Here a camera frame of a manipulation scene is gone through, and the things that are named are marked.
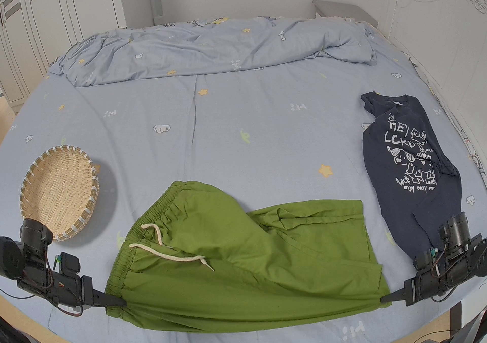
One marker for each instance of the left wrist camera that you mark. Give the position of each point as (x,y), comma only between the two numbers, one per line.
(69,263)

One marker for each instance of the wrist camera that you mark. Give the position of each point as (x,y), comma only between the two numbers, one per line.
(69,263)
(422,259)

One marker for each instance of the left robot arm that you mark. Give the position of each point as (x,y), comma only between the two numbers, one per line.
(11,257)

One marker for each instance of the round woven basket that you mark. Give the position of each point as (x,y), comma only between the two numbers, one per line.
(57,189)

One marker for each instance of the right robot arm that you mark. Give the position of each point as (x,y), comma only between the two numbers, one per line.
(456,235)

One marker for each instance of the pale blue quilt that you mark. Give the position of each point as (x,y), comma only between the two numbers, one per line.
(190,52)

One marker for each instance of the dark blue printed T-shirt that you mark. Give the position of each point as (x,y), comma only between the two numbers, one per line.
(403,151)

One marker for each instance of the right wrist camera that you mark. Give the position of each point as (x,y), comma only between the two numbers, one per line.
(422,259)

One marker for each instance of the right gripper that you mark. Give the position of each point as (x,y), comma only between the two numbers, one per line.
(441,276)

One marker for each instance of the grey bedside table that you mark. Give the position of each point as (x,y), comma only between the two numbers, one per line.
(342,10)

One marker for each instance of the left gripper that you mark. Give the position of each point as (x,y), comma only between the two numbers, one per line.
(64,290)

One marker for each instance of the bed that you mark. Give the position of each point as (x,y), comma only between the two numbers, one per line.
(247,113)

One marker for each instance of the white wardrobe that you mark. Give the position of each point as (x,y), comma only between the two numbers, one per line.
(57,10)

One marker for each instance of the green shorts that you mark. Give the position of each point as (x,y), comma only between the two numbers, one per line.
(228,257)

